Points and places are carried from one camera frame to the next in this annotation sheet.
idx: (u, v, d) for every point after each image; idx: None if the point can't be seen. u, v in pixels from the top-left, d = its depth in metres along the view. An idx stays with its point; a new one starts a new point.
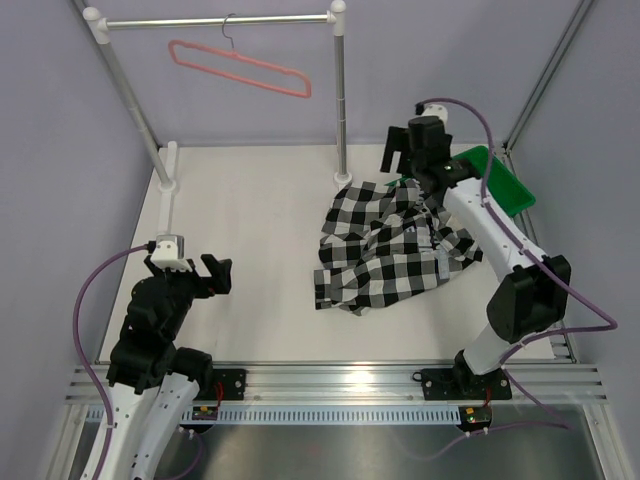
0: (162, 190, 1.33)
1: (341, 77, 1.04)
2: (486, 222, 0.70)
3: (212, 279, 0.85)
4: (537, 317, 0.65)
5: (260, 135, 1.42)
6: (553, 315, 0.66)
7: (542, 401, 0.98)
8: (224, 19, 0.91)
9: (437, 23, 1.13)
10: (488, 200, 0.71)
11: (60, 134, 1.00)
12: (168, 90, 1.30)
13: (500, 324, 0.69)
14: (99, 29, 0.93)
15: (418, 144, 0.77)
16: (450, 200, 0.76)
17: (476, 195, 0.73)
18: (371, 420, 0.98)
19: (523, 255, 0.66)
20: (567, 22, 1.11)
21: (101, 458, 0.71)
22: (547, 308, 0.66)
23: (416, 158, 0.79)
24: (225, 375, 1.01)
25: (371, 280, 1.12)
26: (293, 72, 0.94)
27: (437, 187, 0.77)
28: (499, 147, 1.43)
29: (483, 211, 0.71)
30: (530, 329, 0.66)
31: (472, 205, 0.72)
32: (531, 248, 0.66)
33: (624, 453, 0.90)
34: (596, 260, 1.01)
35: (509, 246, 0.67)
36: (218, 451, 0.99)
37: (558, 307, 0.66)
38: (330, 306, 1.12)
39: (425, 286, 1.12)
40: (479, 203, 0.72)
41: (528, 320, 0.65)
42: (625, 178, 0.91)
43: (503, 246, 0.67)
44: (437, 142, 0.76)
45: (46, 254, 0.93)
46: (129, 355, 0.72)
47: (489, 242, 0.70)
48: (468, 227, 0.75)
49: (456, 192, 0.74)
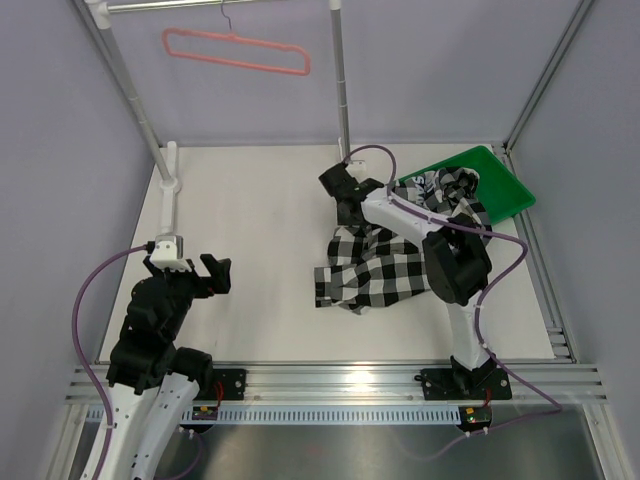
0: (163, 188, 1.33)
1: (337, 56, 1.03)
2: (398, 211, 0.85)
3: (211, 279, 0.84)
4: (468, 271, 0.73)
5: (260, 135, 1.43)
6: (482, 265, 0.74)
7: (556, 400, 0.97)
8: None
9: (437, 23, 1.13)
10: (392, 196, 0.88)
11: (60, 134, 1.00)
12: (168, 89, 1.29)
13: (445, 291, 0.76)
14: (101, 14, 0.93)
15: (330, 188, 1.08)
16: (367, 211, 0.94)
17: (384, 196, 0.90)
18: (371, 420, 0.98)
19: (432, 223, 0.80)
20: (568, 22, 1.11)
21: (101, 458, 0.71)
22: (473, 260, 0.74)
23: (333, 196, 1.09)
24: (224, 375, 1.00)
25: (371, 280, 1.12)
26: (294, 48, 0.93)
27: (355, 206, 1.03)
28: (499, 147, 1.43)
29: (393, 206, 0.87)
30: (470, 284, 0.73)
31: (381, 204, 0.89)
32: (435, 214, 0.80)
33: (624, 453, 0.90)
34: (595, 259, 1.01)
35: (419, 220, 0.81)
36: (218, 451, 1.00)
37: (483, 256, 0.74)
38: (331, 304, 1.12)
39: (425, 286, 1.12)
40: (387, 202, 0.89)
41: (461, 275, 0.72)
42: (625, 177, 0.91)
43: (415, 222, 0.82)
44: (341, 177, 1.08)
45: (46, 254, 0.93)
46: (129, 355, 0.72)
47: (407, 225, 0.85)
48: (393, 226, 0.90)
49: (369, 200, 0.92)
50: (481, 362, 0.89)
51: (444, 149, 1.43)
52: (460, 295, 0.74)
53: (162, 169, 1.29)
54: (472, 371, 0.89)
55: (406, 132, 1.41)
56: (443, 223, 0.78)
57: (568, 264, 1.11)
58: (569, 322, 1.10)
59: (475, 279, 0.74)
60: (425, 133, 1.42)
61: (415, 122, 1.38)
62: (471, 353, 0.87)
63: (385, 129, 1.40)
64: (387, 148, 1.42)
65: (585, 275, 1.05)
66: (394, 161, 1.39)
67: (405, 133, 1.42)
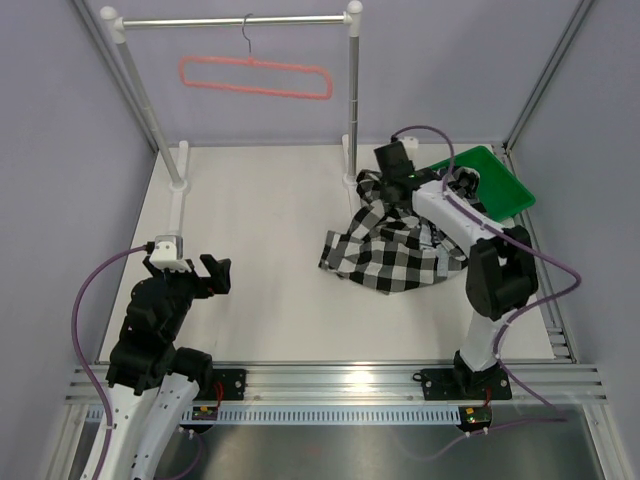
0: (173, 190, 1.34)
1: (352, 79, 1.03)
2: (448, 209, 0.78)
3: (211, 280, 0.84)
4: (512, 287, 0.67)
5: (259, 134, 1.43)
6: (527, 285, 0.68)
7: (548, 400, 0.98)
8: (244, 19, 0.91)
9: (437, 23, 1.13)
10: (447, 193, 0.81)
11: (61, 135, 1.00)
12: (169, 90, 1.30)
13: (481, 302, 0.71)
14: (116, 29, 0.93)
15: (385, 165, 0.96)
16: (418, 202, 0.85)
17: (437, 191, 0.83)
18: (371, 420, 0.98)
19: (485, 230, 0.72)
20: (567, 22, 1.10)
21: (101, 458, 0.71)
22: (519, 277, 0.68)
23: (383, 175, 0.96)
24: (224, 375, 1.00)
25: (371, 261, 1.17)
26: (316, 70, 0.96)
27: (405, 193, 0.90)
28: (499, 147, 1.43)
29: (445, 202, 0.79)
30: (510, 301, 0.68)
31: (432, 198, 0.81)
32: (490, 222, 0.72)
33: (624, 453, 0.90)
34: (594, 259, 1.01)
35: (471, 224, 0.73)
36: (218, 451, 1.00)
37: (529, 274, 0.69)
38: (327, 271, 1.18)
39: (422, 280, 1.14)
40: (440, 197, 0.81)
41: (504, 289, 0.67)
42: (624, 178, 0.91)
43: (466, 226, 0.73)
44: (399, 159, 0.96)
45: (46, 254, 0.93)
46: (130, 355, 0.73)
47: (456, 227, 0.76)
48: (442, 225, 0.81)
49: (419, 192, 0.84)
50: (486, 366, 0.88)
51: (445, 149, 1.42)
52: (496, 310, 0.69)
53: (171, 172, 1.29)
54: (473, 370, 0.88)
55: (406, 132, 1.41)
56: (497, 232, 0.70)
57: (568, 264, 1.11)
58: (568, 322, 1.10)
59: (517, 296, 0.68)
60: (426, 133, 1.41)
61: (415, 122, 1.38)
62: (482, 358, 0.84)
63: (385, 130, 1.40)
64: None
65: (584, 276, 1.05)
66: None
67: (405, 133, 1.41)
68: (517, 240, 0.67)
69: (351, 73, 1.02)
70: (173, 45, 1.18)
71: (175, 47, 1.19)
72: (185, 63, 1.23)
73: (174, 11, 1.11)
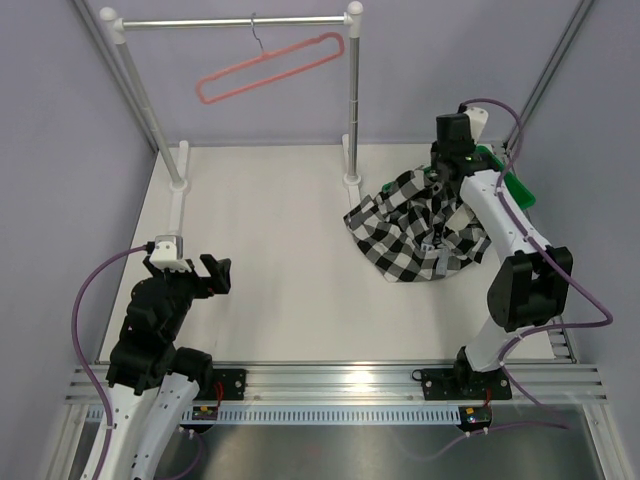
0: (173, 190, 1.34)
1: (352, 78, 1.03)
2: (497, 207, 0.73)
3: (211, 280, 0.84)
4: (533, 306, 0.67)
5: (259, 134, 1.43)
6: (550, 308, 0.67)
7: (542, 401, 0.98)
8: (253, 20, 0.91)
9: (437, 23, 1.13)
10: (501, 189, 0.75)
11: (61, 135, 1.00)
12: (169, 90, 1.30)
13: (499, 311, 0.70)
14: (116, 30, 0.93)
15: (444, 138, 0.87)
16: (467, 189, 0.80)
17: (491, 184, 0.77)
18: (371, 420, 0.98)
19: (527, 242, 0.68)
20: (567, 23, 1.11)
21: (101, 458, 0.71)
22: (545, 299, 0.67)
23: (440, 148, 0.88)
24: (225, 375, 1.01)
25: (383, 239, 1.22)
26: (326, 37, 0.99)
27: (456, 175, 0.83)
28: (499, 147, 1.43)
29: (496, 199, 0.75)
30: (528, 319, 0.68)
31: (485, 191, 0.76)
32: (536, 235, 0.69)
33: (624, 453, 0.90)
34: (594, 260, 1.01)
35: (514, 232, 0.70)
36: (218, 451, 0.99)
37: (557, 298, 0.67)
38: (348, 229, 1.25)
39: (419, 275, 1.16)
40: (493, 192, 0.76)
41: (525, 306, 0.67)
42: (624, 178, 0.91)
43: (508, 231, 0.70)
44: (461, 135, 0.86)
45: (46, 254, 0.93)
46: (130, 356, 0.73)
47: (498, 228, 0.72)
48: (483, 220, 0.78)
49: (473, 180, 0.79)
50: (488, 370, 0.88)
51: None
52: (511, 323, 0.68)
53: (171, 172, 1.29)
54: (473, 369, 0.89)
55: (407, 132, 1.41)
56: (538, 249, 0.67)
57: None
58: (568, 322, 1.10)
59: (536, 316, 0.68)
60: (426, 133, 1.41)
61: (415, 122, 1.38)
62: (485, 360, 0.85)
63: (385, 130, 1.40)
64: (387, 149, 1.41)
65: (584, 276, 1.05)
66: (395, 161, 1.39)
67: (405, 134, 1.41)
68: (557, 264, 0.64)
69: (351, 73, 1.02)
70: (173, 45, 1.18)
71: (175, 47, 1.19)
72: (185, 63, 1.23)
73: (174, 12, 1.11)
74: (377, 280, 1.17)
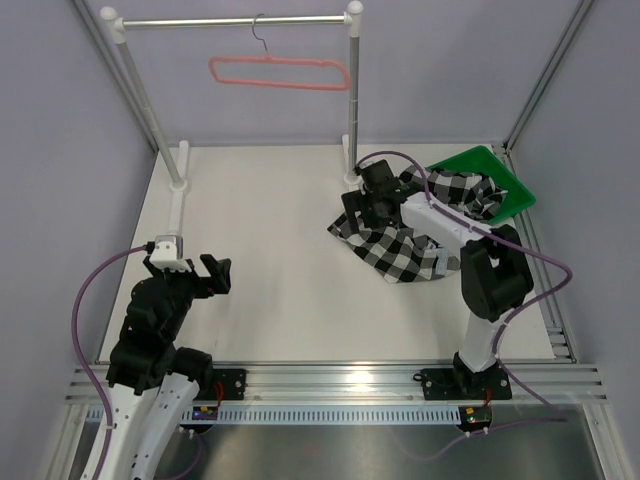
0: (173, 190, 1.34)
1: (352, 78, 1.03)
2: (436, 218, 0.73)
3: (211, 280, 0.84)
4: (507, 284, 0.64)
5: (258, 134, 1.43)
6: (524, 283, 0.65)
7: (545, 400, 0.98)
8: (255, 19, 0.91)
9: (437, 23, 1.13)
10: (433, 201, 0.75)
11: (61, 135, 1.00)
12: (168, 89, 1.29)
13: (477, 306, 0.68)
14: (116, 29, 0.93)
15: (369, 181, 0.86)
16: (406, 214, 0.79)
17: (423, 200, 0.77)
18: (371, 420, 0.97)
19: (473, 232, 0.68)
20: (568, 22, 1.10)
21: (101, 457, 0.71)
22: (515, 275, 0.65)
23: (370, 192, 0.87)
24: (224, 375, 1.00)
25: (381, 241, 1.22)
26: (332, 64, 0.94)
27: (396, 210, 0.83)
28: (499, 147, 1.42)
29: (433, 211, 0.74)
30: (507, 300, 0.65)
31: (421, 209, 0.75)
32: (478, 224, 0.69)
33: (624, 453, 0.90)
34: (593, 260, 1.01)
35: (459, 227, 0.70)
36: (219, 451, 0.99)
37: (524, 271, 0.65)
38: (338, 235, 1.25)
39: (419, 275, 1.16)
40: (427, 208, 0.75)
41: (498, 288, 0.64)
42: (623, 178, 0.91)
43: (454, 229, 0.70)
44: (383, 175, 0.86)
45: (45, 254, 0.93)
46: (130, 355, 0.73)
47: (443, 232, 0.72)
48: (430, 234, 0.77)
49: (409, 203, 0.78)
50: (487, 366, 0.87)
51: (444, 149, 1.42)
52: (494, 312, 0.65)
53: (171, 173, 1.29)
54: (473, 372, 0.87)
55: (406, 133, 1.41)
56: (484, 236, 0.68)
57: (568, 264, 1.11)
58: (568, 321, 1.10)
59: (514, 296, 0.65)
60: (426, 133, 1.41)
61: (415, 122, 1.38)
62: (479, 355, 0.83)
63: (386, 130, 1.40)
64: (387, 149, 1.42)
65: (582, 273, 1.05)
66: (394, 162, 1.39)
67: (405, 133, 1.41)
68: (504, 240, 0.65)
69: (352, 73, 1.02)
70: (173, 45, 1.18)
71: (175, 48, 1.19)
72: (185, 63, 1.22)
73: (174, 11, 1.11)
74: (377, 280, 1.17)
